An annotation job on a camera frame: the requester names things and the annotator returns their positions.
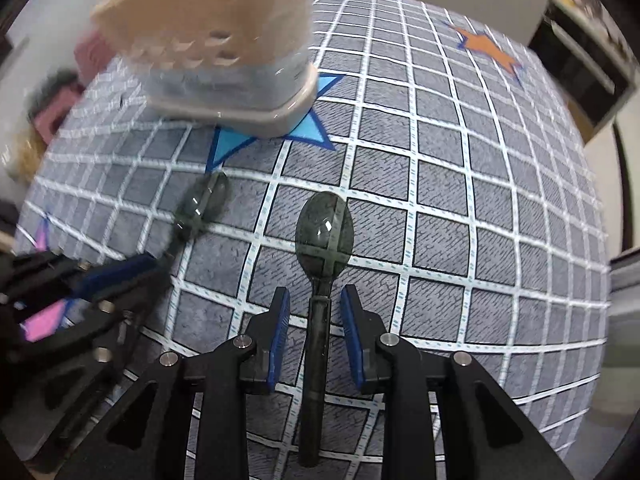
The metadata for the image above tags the beige plastic utensil holder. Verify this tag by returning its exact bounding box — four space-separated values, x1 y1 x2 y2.
90 0 319 140

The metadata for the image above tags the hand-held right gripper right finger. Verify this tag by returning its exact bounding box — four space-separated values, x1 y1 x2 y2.
340 284 572 480

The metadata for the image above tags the pink plastic stool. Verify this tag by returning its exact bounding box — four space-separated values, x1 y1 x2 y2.
30 84 85 145

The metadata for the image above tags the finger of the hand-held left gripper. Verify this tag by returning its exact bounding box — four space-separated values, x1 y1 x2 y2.
0 299 149 462
0 249 162 312

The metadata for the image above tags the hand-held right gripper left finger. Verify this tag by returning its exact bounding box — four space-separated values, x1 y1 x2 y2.
57 286 292 480

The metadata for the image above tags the grey checked star tablecloth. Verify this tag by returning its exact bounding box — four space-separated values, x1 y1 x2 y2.
12 0 613 480

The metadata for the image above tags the transparent grey plastic spoon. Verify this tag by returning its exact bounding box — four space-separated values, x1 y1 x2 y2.
165 170 232 261
294 191 355 468

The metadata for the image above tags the dark oven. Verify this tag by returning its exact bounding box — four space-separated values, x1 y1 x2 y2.
530 10 633 131

